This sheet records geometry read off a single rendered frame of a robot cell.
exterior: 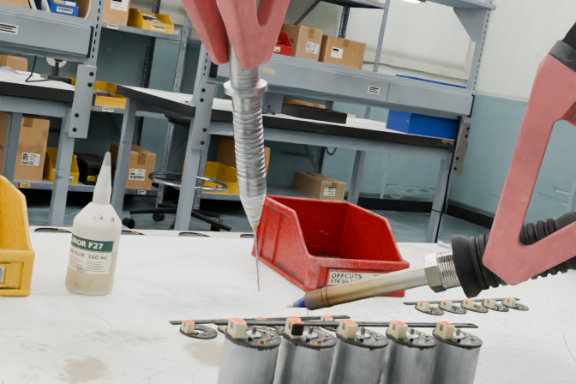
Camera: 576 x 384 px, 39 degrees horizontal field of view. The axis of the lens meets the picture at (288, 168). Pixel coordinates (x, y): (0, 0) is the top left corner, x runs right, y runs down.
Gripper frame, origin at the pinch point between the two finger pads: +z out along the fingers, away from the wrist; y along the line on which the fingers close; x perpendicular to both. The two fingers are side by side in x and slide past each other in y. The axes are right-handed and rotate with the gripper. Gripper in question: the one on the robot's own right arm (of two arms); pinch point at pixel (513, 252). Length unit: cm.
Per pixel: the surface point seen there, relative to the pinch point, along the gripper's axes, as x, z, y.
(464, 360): 1.9, 6.9, -7.7
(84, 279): -20.1, 22.6, -16.9
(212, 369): -8.3, 18.0, -11.0
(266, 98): -91, 54, -260
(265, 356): -5.1, 10.0, -0.1
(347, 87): -72, 34, -278
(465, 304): 1.9, 12.7, -39.7
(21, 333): -18.1, 22.9, -7.8
